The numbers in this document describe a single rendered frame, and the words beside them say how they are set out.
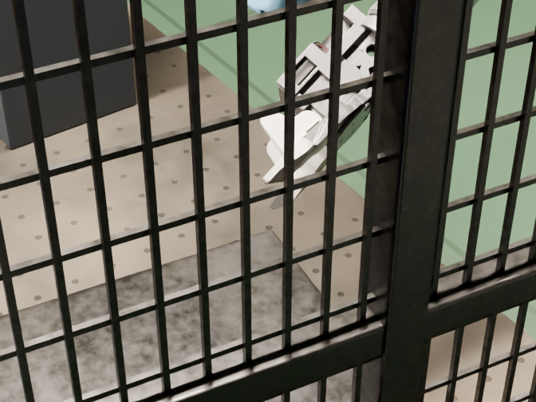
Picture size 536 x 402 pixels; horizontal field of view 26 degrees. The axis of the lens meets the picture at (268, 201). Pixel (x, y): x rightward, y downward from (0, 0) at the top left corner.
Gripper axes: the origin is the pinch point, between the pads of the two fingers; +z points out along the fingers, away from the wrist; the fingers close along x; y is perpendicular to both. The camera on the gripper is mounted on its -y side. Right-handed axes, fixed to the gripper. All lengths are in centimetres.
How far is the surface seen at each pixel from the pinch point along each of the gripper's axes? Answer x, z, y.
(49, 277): -27.5, 22.2, 18.0
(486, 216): -148, -43, -16
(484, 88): -183, -76, 6
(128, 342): 25.2, 17.4, -2.8
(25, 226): -33.5, 20.2, 26.2
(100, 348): 25.7, 19.0, -1.7
